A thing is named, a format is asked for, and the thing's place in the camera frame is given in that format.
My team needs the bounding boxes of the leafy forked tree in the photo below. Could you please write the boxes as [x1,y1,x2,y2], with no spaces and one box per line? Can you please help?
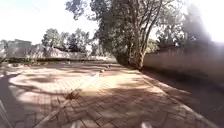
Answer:
[64,0,188,70]

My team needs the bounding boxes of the trees behind wall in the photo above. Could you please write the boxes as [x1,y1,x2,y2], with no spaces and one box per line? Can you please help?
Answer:
[154,3,218,51]

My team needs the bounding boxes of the bare dirt strip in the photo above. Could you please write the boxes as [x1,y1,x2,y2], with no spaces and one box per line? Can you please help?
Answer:
[141,68,224,128]

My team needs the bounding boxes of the group of trees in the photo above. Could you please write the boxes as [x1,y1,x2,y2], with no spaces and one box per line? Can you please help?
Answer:
[41,28,91,53]

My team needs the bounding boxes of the low green hedge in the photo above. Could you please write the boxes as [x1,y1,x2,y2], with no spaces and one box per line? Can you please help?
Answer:
[4,57,101,65]

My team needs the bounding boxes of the pale boundary wall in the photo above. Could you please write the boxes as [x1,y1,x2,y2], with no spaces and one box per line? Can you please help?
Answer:
[143,43,224,84]

